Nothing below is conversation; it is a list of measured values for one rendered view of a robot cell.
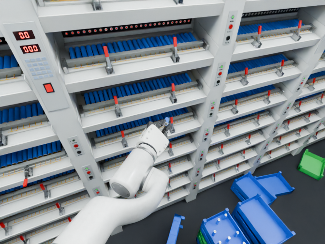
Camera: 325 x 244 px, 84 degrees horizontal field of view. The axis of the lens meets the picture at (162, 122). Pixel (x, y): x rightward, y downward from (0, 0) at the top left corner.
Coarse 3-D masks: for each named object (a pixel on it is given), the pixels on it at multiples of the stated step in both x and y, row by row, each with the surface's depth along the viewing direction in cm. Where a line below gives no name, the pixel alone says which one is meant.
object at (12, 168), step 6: (48, 156) 83; (54, 156) 83; (60, 156) 85; (24, 162) 80; (30, 162) 81; (36, 162) 81; (42, 162) 83; (0, 168) 78; (6, 168) 78; (12, 168) 78; (18, 168) 80; (12, 174) 79
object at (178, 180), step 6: (180, 174) 145; (186, 174) 145; (174, 180) 144; (180, 180) 145; (186, 180) 145; (168, 186) 139; (174, 186) 141; (180, 186) 145; (138, 192) 135; (144, 192) 136; (120, 198) 132; (126, 198) 133; (132, 198) 133
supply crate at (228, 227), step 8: (216, 216) 127; (208, 224) 125; (216, 224) 125; (224, 224) 125; (232, 224) 125; (208, 232) 116; (216, 232) 121; (224, 232) 121; (232, 232) 121; (240, 232) 118; (216, 240) 118; (224, 240) 118; (232, 240) 118; (240, 240) 118
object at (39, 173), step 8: (56, 160) 85; (64, 160) 85; (40, 168) 82; (48, 168) 83; (56, 168) 83; (64, 168) 84; (72, 168) 87; (0, 176) 79; (8, 176) 79; (16, 176) 79; (24, 176) 80; (32, 176) 80; (40, 176) 82; (48, 176) 85; (0, 184) 77; (8, 184) 77; (16, 184) 80
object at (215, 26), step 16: (240, 0) 68; (208, 16) 76; (224, 16) 69; (240, 16) 72; (208, 32) 78; (224, 32) 73; (224, 48) 78; (208, 80) 88; (224, 80) 90; (208, 96) 93; (208, 144) 121; (192, 176) 140; (192, 192) 159
